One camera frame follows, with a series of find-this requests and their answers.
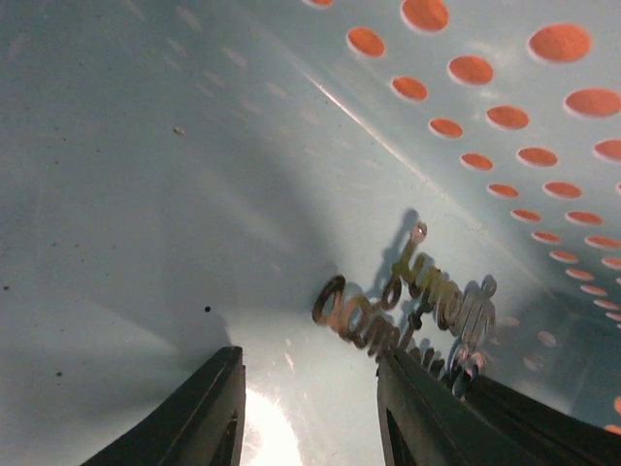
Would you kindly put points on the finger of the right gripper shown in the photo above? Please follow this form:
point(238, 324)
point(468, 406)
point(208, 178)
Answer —
point(552, 437)

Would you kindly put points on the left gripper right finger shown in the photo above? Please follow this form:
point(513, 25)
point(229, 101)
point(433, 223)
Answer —
point(422, 423)

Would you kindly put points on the blue plastic basket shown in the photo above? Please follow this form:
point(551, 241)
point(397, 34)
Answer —
point(180, 176)

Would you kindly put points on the silver scroll ornament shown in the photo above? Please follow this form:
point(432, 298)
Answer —
point(415, 288)

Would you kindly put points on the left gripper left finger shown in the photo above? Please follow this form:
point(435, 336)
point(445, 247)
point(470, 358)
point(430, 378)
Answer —
point(201, 423)

